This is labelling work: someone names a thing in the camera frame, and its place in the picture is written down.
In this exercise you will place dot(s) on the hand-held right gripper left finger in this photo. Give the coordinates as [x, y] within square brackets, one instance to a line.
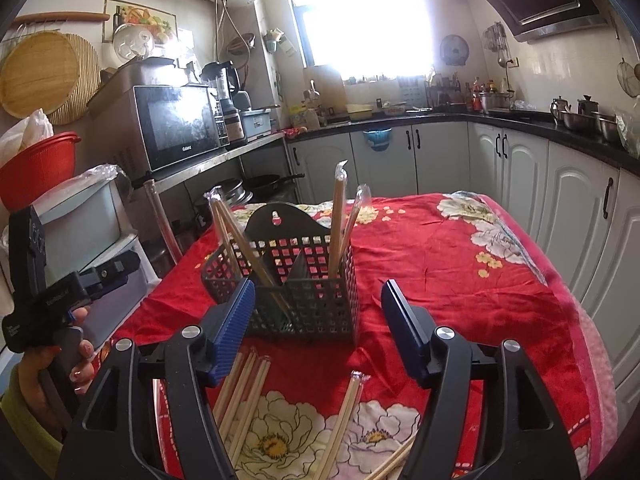
[235, 320]

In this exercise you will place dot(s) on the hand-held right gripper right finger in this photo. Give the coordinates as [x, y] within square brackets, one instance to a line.
[400, 320]

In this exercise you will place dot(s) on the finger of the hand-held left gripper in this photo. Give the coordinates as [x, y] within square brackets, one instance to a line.
[112, 270]

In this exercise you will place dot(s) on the wooden chopstick pair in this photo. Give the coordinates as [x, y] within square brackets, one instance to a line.
[337, 220]
[222, 240]
[250, 260]
[356, 215]

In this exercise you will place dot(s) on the pile of chopsticks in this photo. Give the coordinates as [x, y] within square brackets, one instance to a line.
[257, 385]

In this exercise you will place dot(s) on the black plastic utensil basket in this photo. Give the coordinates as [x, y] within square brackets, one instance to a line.
[320, 310]

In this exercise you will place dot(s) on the person's left forearm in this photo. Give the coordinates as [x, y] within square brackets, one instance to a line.
[10, 410]

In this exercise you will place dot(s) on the person's left hand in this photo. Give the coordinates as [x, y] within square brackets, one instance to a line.
[32, 385]

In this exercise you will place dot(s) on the pale plastic drawer unit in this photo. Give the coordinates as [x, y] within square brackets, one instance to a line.
[120, 310]

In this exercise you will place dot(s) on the red floral tablecloth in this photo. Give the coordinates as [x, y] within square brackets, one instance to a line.
[450, 285]

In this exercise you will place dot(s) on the red plastic colander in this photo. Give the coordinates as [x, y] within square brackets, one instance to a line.
[35, 170]

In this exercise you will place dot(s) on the steel pot with lid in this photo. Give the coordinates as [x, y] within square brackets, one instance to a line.
[232, 192]

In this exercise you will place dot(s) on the black frying pan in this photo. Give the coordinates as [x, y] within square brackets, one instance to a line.
[265, 185]

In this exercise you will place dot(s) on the microwave oven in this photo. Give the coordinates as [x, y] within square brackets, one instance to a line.
[175, 125]

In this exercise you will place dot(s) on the white plastic bag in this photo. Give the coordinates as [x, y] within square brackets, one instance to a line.
[30, 130]

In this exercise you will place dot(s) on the stainless steel shelf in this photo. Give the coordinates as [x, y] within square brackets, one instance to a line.
[225, 152]

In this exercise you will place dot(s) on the blue hanging basket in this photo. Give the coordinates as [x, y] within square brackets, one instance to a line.
[377, 140]

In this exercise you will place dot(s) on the round woven bamboo mat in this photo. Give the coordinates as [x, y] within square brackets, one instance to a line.
[87, 85]

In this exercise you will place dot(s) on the grey plastic box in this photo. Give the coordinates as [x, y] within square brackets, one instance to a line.
[257, 125]

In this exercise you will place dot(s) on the pink plastic table cover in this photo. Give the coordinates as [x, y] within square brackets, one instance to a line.
[600, 370]

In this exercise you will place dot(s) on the round bamboo tray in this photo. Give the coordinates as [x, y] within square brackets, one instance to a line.
[37, 75]

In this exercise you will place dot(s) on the black blender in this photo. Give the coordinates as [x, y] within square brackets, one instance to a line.
[220, 77]

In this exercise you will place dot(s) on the black kitchen countertop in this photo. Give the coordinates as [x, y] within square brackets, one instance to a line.
[530, 125]

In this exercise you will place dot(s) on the cluster of condiment bottles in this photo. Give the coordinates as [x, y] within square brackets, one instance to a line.
[475, 95]

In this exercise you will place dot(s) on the wooden rolling pin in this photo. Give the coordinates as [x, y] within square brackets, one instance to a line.
[65, 16]

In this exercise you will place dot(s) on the brown hanging pan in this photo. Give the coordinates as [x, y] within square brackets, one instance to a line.
[240, 45]

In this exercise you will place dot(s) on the steel kettle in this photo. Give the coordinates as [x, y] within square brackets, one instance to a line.
[560, 110]

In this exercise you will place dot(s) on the steel basin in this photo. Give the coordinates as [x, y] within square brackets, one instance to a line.
[605, 127]

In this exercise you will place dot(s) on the steel pot with black knob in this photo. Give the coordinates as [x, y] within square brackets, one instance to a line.
[588, 106]

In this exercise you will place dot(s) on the clear plastic bag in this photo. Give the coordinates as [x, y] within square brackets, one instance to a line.
[630, 135]

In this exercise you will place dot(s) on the small hanging utensil rack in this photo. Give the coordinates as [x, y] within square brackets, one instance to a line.
[497, 40]

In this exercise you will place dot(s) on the kitchen window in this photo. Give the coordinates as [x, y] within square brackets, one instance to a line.
[360, 20]

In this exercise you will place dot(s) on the metal mesh strainer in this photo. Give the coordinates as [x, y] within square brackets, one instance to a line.
[624, 72]

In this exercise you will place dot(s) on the fruit wall picture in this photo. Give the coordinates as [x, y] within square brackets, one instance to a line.
[145, 15]

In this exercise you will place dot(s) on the round grey wall fan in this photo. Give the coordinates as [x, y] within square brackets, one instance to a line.
[453, 50]

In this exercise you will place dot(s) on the white wall cup holder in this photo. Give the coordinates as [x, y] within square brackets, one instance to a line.
[273, 42]

